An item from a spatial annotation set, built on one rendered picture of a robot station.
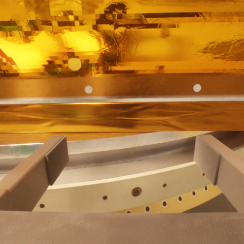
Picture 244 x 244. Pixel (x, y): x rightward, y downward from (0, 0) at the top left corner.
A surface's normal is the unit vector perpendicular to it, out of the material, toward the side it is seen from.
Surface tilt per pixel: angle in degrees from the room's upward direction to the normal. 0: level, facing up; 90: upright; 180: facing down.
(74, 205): 90
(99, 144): 90
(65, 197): 90
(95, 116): 90
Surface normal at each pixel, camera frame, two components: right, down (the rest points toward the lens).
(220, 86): -0.03, 0.27
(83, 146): 0.22, 0.25
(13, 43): 0.04, 0.84
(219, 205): 0.41, -0.25
